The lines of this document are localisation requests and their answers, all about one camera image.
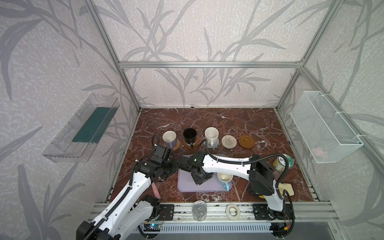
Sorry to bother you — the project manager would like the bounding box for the light blue woven coaster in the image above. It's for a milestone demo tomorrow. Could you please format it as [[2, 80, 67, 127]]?
[[204, 140, 220, 149]]

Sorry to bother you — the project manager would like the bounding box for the black mug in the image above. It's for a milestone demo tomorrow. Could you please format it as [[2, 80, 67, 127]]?
[[183, 128, 197, 144]]

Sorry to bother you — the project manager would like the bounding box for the white mug lavender handle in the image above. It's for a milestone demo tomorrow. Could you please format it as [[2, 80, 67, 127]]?
[[163, 131, 178, 150]]

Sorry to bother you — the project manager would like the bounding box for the large white mug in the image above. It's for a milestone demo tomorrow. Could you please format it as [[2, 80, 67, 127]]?
[[205, 127, 220, 142]]

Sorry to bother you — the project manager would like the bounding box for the white mug blue handle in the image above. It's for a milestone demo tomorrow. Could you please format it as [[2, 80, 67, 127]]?
[[217, 173, 233, 192]]

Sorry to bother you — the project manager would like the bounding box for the white patterned round coaster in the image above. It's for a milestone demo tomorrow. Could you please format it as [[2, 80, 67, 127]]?
[[222, 135, 237, 149]]

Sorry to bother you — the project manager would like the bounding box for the brown wooden coaster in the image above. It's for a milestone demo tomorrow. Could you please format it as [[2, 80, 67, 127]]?
[[183, 139, 200, 149], [239, 135, 255, 149]]

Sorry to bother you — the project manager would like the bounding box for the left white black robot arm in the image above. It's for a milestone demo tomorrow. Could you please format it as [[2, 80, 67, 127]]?
[[76, 143, 178, 240]]

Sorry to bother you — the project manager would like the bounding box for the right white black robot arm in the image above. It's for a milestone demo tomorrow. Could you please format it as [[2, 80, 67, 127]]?
[[178, 144, 290, 212]]

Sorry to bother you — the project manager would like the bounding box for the lavender plastic tray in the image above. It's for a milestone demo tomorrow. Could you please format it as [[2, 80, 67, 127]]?
[[178, 169, 225, 193]]

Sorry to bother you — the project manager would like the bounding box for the purple pink spatula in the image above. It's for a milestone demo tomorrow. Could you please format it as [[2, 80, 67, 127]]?
[[151, 183, 161, 200]]

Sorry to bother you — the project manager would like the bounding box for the clear glass jar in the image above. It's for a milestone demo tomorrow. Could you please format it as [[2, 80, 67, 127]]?
[[192, 201, 207, 222]]

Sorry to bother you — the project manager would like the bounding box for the green lit circuit board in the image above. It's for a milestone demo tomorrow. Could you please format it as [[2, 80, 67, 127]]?
[[143, 223, 163, 232]]

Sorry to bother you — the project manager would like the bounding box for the white tape roll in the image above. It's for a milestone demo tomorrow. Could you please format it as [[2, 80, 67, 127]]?
[[226, 204, 241, 221]]

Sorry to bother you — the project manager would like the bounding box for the green labelled tin can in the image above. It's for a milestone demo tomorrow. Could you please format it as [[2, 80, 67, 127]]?
[[273, 154, 294, 173]]

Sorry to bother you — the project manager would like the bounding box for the yellow black work glove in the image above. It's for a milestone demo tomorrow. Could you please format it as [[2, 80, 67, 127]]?
[[248, 184, 295, 199]]

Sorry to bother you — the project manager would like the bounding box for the pink object in basket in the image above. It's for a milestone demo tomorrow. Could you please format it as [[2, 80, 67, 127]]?
[[311, 147, 325, 160]]

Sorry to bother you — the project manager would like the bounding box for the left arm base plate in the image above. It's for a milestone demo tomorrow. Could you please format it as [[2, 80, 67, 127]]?
[[150, 204, 175, 221]]

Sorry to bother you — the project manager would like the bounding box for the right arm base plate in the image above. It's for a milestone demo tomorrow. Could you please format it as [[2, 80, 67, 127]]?
[[252, 203, 295, 221]]

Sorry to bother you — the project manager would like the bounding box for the clear wall shelf green mat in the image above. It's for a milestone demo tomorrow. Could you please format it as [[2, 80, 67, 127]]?
[[43, 94, 120, 163]]

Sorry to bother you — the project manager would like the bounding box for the white wire basket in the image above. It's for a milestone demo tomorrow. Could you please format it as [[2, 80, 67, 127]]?
[[290, 91, 364, 164]]

